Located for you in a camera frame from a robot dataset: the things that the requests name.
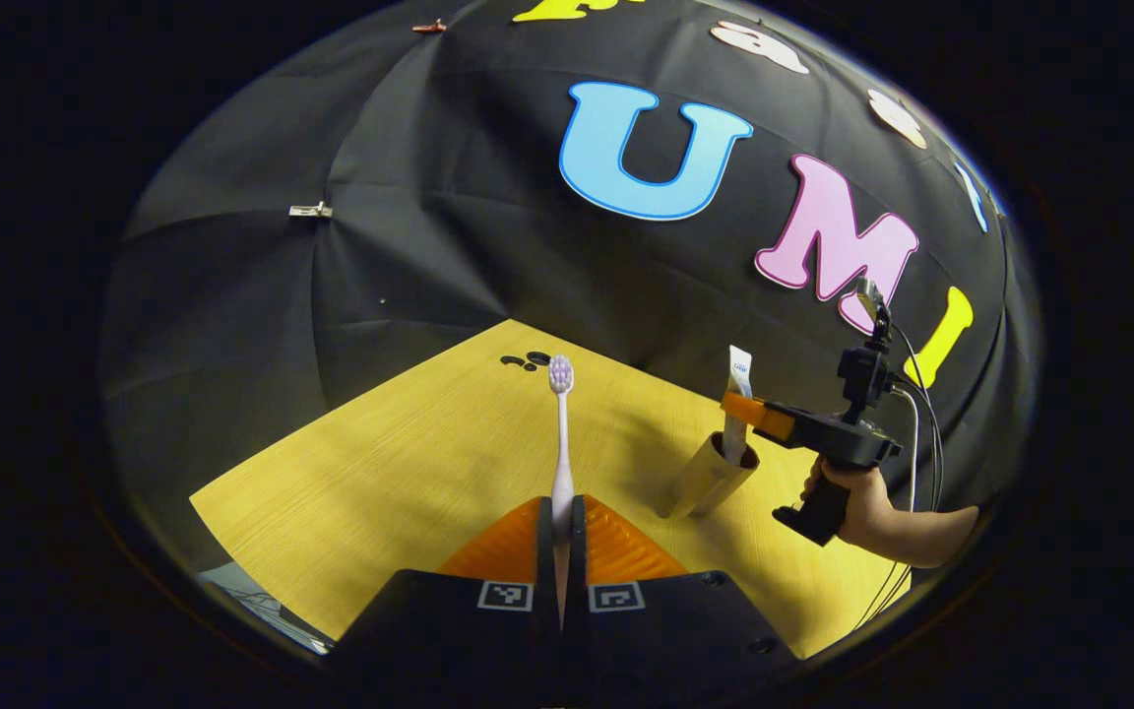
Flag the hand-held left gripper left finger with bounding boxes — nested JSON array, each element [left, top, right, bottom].
[[329, 495, 561, 695]]

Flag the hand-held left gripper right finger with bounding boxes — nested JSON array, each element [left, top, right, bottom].
[[567, 495, 806, 695]]

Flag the white toothpaste tube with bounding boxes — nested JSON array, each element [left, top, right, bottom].
[[722, 345, 755, 466]]

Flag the beige cup with handle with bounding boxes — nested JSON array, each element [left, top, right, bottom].
[[670, 430, 760, 520]]

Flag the pink toothbrush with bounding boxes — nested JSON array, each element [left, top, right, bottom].
[[547, 354, 578, 631]]

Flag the wooden desktop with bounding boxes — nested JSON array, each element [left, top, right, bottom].
[[190, 318, 913, 659]]

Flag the pale cluttered heap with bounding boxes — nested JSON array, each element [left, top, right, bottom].
[[201, 563, 334, 654]]

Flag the black backdrop cloth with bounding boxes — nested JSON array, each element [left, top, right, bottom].
[[99, 0, 1045, 592]]

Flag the white cable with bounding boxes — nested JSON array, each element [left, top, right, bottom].
[[887, 384, 922, 513]]

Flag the black cable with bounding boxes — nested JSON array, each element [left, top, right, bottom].
[[852, 325, 944, 631]]

